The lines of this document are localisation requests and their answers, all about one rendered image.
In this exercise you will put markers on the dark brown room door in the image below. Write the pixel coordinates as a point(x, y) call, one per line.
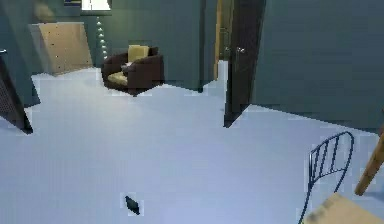
point(242, 60)

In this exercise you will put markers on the yellow cushion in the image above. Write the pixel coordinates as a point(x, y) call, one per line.
point(137, 52)

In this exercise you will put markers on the bright window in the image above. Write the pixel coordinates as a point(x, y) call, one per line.
point(96, 4)

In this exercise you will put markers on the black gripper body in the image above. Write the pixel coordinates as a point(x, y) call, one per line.
point(132, 204)

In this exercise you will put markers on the pale beaded floor lamp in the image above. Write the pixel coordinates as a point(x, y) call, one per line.
point(101, 38)

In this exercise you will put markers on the dark brown armchair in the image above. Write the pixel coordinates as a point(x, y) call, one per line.
point(146, 71)

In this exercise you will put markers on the light wooden chest of drawers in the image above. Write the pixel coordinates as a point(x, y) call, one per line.
point(65, 46)

